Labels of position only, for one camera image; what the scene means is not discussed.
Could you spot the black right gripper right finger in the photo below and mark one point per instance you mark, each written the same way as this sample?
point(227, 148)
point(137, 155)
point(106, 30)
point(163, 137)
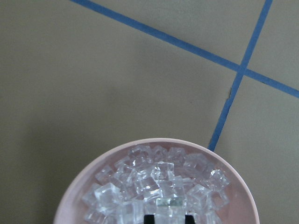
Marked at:
point(189, 219)

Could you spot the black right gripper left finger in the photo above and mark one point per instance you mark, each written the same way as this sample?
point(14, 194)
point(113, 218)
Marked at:
point(149, 219)

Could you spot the pile of clear ice cubes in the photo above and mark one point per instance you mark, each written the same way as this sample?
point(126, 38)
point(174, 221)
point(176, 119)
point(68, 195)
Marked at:
point(167, 183)

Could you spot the pink bowl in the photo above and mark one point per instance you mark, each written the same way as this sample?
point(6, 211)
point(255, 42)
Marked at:
point(241, 209)

